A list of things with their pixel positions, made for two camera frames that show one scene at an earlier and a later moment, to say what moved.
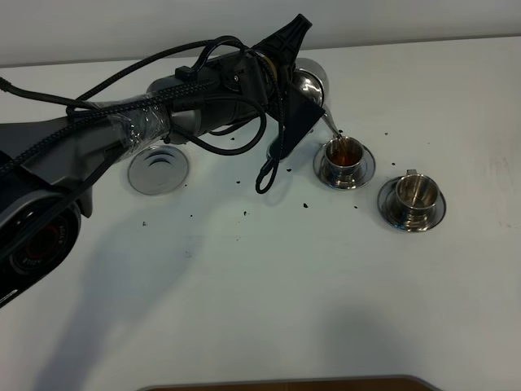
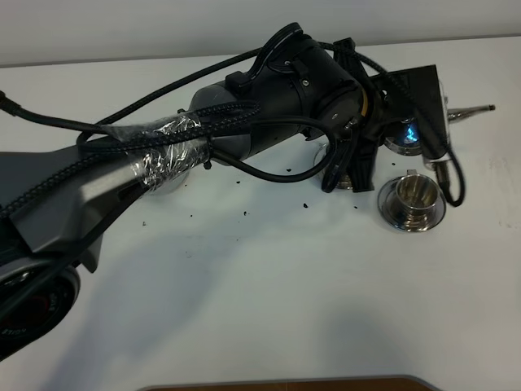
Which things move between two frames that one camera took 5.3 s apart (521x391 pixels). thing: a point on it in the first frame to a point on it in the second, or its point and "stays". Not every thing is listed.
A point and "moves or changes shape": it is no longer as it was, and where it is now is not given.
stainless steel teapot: (311, 79) moves or changes shape
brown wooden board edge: (363, 384) stays
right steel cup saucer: (393, 214) stays
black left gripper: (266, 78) to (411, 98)
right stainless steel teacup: (417, 194) stays
